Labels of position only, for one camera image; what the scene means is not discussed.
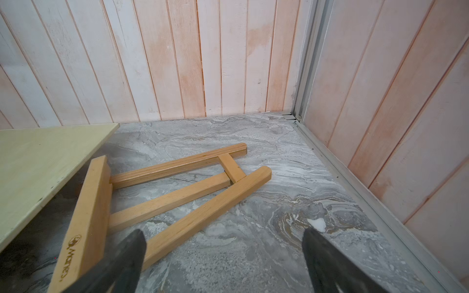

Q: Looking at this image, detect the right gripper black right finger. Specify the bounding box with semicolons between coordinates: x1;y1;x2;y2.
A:
302;228;386;293

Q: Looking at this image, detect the wooden easel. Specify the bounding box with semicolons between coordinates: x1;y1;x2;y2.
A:
48;143;272;293

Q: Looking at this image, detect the plywood board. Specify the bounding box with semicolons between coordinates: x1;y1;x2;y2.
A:
1;123;119;250

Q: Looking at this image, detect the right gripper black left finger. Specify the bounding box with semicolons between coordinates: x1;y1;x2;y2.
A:
64;229;147;293

